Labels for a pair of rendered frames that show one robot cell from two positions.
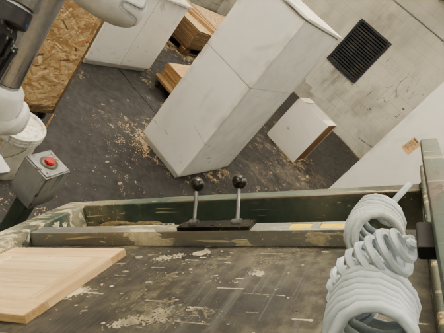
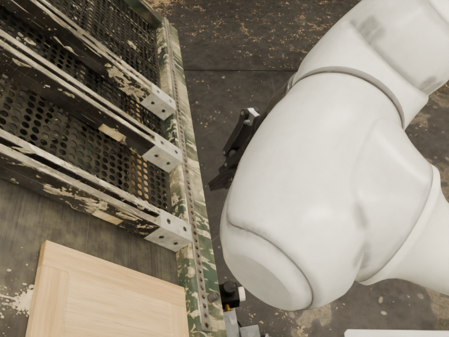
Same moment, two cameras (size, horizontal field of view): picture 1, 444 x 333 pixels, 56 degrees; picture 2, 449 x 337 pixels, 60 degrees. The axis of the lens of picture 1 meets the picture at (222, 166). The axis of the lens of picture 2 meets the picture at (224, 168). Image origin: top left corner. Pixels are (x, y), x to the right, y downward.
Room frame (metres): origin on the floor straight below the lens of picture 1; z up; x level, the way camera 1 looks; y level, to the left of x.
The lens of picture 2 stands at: (1.02, 0.31, 1.90)
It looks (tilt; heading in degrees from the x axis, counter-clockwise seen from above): 48 degrees down; 162
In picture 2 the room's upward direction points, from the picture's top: straight up
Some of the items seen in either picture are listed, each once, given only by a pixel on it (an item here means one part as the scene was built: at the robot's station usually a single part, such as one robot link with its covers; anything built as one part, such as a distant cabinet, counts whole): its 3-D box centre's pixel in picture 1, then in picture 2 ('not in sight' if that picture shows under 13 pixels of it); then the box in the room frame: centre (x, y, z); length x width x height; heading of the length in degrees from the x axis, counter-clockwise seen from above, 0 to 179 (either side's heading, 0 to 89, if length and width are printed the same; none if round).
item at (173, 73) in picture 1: (184, 86); not in sight; (4.66, 0.97, 0.15); 0.61 x 0.52 x 0.31; 161
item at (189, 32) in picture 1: (213, 35); not in sight; (7.32, 1.65, 0.23); 2.45 x 1.03 x 0.45; 161
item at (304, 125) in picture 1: (301, 129); not in sight; (5.95, -0.53, 0.36); 0.58 x 0.45 x 0.72; 71
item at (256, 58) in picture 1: (237, 88); not in sight; (3.66, 0.36, 0.88); 0.90 x 0.60 x 1.75; 161
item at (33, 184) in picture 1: (39, 179); not in sight; (1.18, 0.48, 0.84); 0.12 x 0.12 x 0.18; 81
